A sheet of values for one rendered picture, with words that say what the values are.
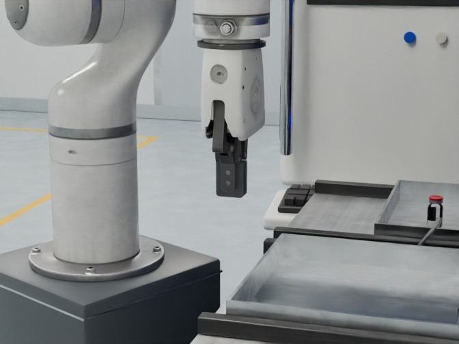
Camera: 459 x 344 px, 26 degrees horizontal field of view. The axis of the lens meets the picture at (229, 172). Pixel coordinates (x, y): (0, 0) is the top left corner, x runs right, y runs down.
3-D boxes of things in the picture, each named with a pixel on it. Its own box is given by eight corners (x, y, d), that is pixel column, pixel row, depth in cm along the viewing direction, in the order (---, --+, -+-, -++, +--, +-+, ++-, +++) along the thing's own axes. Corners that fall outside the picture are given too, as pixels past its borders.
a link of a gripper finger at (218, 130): (216, 138, 104) (227, 163, 108) (230, 76, 107) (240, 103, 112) (205, 137, 104) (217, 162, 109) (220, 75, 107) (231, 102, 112)
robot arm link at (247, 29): (257, 18, 102) (257, 47, 103) (278, 11, 110) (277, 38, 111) (180, 16, 105) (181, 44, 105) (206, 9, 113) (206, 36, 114)
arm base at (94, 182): (1, 259, 140) (-6, 131, 136) (105, 231, 154) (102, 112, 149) (87, 292, 128) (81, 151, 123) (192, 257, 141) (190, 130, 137)
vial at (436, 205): (442, 225, 149) (444, 197, 148) (441, 229, 147) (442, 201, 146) (427, 224, 149) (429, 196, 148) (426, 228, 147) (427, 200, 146)
